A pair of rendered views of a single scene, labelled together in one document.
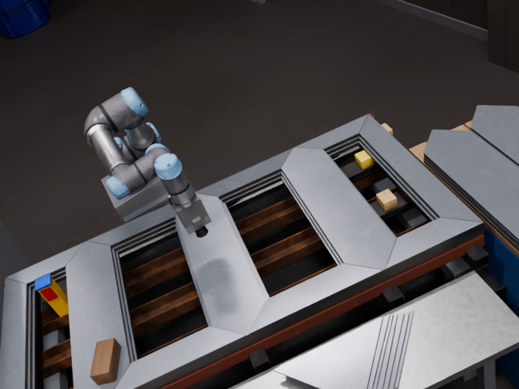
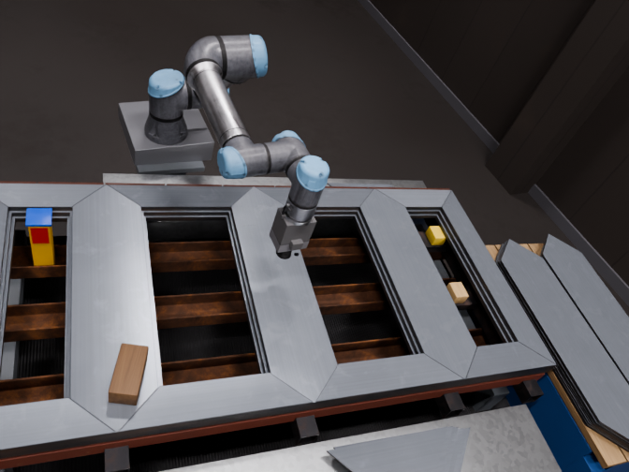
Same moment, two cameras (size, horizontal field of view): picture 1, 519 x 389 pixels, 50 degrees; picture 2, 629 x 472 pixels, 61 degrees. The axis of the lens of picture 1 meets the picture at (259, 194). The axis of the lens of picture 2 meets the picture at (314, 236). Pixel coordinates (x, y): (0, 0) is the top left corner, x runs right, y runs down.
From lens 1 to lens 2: 81 cm
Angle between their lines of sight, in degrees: 21
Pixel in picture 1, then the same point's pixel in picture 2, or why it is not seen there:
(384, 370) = not seen: outside the picture
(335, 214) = (416, 291)
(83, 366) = (87, 365)
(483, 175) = (554, 312)
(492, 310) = (540, 455)
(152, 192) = (184, 153)
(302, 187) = (382, 242)
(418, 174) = (498, 282)
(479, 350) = not seen: outside the picture
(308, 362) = (367, 454)
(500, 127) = (568, 268)
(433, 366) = not seen: outside the picture
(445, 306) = (498, 435)
